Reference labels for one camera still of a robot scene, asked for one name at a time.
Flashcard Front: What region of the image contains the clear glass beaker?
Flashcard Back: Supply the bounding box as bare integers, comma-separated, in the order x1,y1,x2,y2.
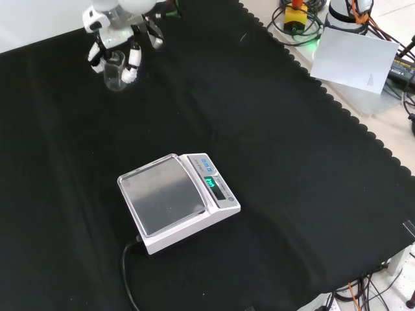
102,50,128,92

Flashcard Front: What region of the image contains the yellow emergency stop button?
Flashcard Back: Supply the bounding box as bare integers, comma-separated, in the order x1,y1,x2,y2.
283,0,309,34

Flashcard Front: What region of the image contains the pale base board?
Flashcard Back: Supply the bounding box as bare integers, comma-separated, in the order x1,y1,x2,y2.
266,0,410,118

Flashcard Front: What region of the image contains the black power adapter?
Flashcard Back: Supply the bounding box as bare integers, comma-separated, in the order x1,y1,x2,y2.
386,55,415,86

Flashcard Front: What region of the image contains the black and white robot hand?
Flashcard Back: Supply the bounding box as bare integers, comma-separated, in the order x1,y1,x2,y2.
81,6,165,84

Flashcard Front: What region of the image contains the black bench cloth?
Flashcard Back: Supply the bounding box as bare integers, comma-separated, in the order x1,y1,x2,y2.
0,0,415,311

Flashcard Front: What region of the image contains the black balance power cable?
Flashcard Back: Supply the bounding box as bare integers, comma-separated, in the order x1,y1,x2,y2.
121,235,143,311

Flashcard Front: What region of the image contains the white electronic balance steel pan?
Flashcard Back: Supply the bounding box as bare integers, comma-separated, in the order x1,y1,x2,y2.
117,152,242,256

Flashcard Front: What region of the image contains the white paper sheet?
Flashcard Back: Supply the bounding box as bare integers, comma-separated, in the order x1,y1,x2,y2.
310,27,400,95

